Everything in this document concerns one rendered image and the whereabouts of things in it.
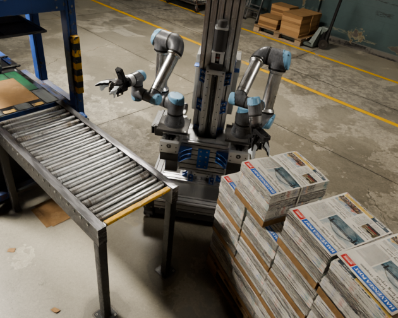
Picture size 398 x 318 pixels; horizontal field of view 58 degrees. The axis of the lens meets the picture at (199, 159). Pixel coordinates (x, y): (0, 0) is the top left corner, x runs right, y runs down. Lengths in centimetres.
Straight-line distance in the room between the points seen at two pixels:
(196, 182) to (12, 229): 147
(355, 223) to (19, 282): 210
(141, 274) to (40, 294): 66
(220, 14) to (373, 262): 169
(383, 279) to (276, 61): 142
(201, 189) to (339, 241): 161
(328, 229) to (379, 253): 21
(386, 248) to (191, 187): 174
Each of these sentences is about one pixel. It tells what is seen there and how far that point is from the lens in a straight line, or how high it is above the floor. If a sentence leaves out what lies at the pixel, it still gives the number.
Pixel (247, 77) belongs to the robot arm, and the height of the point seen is 131.
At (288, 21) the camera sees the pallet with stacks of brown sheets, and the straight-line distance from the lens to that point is 808.
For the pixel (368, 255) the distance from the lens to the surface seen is 165.
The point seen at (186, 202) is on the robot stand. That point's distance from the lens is 284.
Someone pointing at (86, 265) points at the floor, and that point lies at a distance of 275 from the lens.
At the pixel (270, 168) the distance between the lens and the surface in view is 192.
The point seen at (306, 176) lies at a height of 106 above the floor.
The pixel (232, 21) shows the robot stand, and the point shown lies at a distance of 248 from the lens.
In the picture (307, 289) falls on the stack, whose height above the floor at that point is 79.
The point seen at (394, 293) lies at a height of 107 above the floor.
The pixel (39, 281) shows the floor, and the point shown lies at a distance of 273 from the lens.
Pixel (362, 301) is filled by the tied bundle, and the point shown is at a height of 102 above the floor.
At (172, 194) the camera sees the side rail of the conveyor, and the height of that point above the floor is 76.
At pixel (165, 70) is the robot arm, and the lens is 233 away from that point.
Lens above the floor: 215
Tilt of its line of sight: 35 degrees down
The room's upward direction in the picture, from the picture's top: 7 degrees clockwise
